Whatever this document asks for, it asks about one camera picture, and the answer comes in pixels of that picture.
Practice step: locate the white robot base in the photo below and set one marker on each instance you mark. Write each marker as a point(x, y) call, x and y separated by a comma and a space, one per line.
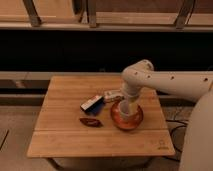
point(197, 152)

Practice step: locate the wooden table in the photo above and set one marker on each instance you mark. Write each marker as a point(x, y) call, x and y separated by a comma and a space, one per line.
point(59, 132)

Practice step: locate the orange ceramic cup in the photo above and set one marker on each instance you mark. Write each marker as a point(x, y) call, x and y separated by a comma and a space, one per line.
point(124, 122)

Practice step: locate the dark red snack packet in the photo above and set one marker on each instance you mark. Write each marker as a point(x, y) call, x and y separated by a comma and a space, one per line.
point(90, 122)

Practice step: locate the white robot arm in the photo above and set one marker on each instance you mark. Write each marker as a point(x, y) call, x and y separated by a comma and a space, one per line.
point(195, 86)

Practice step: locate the white snack packet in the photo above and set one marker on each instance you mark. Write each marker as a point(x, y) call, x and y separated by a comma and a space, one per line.
point(112, 95)

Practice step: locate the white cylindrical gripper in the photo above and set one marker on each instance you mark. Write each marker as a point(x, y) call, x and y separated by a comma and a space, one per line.
point(127, 109)

